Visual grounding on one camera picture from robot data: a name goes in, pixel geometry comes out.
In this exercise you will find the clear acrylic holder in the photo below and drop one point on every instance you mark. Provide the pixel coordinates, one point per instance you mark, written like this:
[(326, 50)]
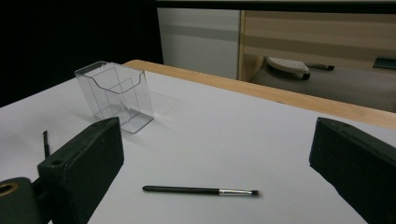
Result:
[(124, 96)]

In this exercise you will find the black makeup brush silver ferrule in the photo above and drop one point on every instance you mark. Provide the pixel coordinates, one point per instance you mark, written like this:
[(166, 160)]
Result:
[(193, 190)]

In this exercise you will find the white rounded object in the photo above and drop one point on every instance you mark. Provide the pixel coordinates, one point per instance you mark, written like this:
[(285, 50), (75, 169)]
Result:
[(288, 66)]

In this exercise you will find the dark flat object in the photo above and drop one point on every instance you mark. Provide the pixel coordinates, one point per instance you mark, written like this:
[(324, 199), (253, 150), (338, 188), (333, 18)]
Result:
[(384, 62)]

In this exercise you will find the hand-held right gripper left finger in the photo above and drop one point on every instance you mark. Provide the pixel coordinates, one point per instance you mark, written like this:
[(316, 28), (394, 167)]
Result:
[(84, 158)]

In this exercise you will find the white cabinet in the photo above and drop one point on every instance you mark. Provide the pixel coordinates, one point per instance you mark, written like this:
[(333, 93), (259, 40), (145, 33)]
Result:
[(199, 40)]

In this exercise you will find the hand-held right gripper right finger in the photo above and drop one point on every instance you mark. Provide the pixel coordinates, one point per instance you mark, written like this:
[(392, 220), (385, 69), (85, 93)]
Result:
[(358, 165)]

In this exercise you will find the wooden panel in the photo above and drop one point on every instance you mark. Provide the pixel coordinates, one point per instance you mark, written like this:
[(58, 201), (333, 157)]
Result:
[(311, 34)]

